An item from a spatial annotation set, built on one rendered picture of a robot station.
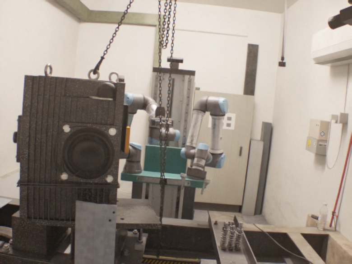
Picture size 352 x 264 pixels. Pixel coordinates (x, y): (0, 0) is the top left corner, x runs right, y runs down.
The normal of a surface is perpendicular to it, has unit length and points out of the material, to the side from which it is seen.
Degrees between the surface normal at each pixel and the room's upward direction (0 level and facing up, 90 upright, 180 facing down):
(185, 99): 90
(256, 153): 90
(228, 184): 90
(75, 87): 90
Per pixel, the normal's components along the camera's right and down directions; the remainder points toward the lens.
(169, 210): -0.01, 0.08
